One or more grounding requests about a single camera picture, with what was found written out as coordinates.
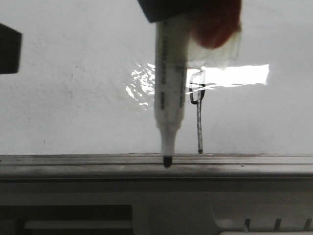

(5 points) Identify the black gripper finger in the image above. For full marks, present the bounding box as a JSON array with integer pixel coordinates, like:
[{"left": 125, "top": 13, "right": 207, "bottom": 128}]
[
  {"left": 0, "top": 24, "right": 22, "bottom": 74},
  {"left": 138, "top": 0, "right": 195, "bottom": 23}
]

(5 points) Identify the white black whiteboard marker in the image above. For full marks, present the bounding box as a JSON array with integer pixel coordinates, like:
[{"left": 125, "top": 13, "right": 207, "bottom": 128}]
[{"left": 154, "top": 18, "right": 188, "bottom": 168}]

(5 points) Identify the red round magnet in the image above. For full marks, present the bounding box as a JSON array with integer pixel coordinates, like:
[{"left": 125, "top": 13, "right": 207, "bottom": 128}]
[{"left": 190, "top": 0, "right": 242, "bottom": 49}]

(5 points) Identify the white whiteboard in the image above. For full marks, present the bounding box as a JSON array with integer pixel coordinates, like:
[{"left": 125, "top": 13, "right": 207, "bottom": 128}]
[{"left": 0, "top": 0, "right": 313, "bottom": 155}]

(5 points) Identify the white plastic casing below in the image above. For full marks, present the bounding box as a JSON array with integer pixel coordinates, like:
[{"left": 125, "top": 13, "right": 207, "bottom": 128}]
[{"left": 0, "top": 179, "right": 313, "bottom": 235}]

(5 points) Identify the grey aluminium whiteboard frame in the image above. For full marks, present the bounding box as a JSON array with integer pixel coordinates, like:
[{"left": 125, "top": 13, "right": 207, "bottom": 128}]
[{"left": 0, "top": 154, "right": 313, "bottom": 180}]

